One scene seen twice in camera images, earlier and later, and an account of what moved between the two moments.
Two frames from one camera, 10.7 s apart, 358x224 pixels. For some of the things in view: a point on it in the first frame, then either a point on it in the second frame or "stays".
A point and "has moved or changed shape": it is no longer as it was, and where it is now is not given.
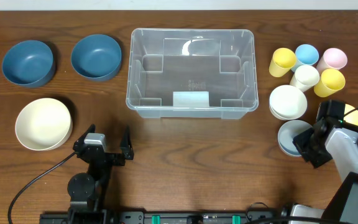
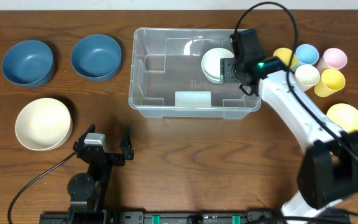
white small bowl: [287, 102] has moved or changed shape
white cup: [304, 78] stays
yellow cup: [332, 81] stays
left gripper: [110, 158] stays
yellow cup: [283, 60] stays
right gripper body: [309, 149] → [227, 70]
